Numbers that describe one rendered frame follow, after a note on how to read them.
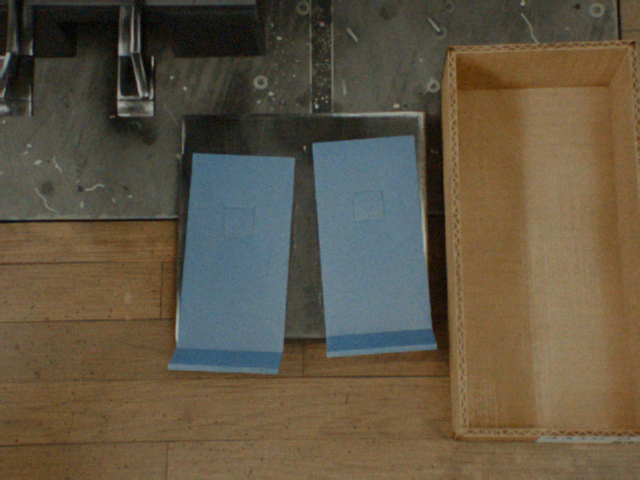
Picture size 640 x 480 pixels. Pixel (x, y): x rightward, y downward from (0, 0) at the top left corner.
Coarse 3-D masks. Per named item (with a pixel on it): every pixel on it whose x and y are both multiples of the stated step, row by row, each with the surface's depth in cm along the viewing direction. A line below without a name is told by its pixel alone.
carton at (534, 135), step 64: (448, 64) 80; (512, 64) 82; (576, 64) 82; (448, 128) 80; (512, 128) 85; (576, 128) 85; (448, 192) 80; (512, 192) 84; (576, 192) 84; (448, 256) 81; (512, 256) 83; (576, 256) 83; (448, 320) 82; (512, 320) 82; (576, 320) 82; (512, 384) 81; (576, 384) 81
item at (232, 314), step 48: (192, 192) 83; (240, 192) 83; (288, 192) 83; (192, 240) 82; (240, 240) 82; (288, 240) 82; (192, 288) 81; (240, 288) 81; (192, 336) 80; (240, 336) 80
